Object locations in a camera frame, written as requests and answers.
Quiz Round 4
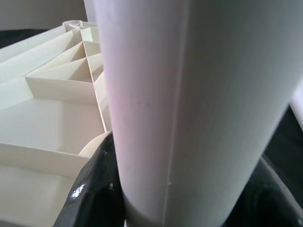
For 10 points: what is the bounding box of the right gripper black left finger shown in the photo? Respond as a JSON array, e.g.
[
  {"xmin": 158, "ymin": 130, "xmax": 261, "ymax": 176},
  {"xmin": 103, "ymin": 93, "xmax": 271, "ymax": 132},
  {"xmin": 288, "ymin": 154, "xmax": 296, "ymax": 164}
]
[{"xmin": 54, "ymin": 131, "xmax": 126, "ymax": 227}]

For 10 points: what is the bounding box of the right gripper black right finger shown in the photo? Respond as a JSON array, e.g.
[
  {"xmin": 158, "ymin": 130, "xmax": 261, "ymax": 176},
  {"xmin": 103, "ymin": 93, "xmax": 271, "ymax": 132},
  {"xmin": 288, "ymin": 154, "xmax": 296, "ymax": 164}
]
[{"xmin": 222, "ymin": 156, "xmax": 303, "ymax": 227}]

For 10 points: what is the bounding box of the white plastic children table top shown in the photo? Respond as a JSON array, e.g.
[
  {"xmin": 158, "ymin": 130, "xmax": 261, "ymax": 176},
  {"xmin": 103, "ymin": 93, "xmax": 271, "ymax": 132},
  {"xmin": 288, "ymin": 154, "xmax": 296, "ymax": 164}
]
[{"xmin": 0, "ymin": 20, "xmax": 113, "ymax": 227}]

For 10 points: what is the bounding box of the white plastic table leg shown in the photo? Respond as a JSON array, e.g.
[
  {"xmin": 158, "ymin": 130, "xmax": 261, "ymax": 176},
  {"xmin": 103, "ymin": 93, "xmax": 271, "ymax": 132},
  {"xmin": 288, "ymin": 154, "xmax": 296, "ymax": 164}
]
[
  {"xmin": 93, "ymin": 0, "xmax": 303, "ymax": 227},
  {"xmin": 289, "ymin": 93, "xmax": 303, "ymax": 134}
]

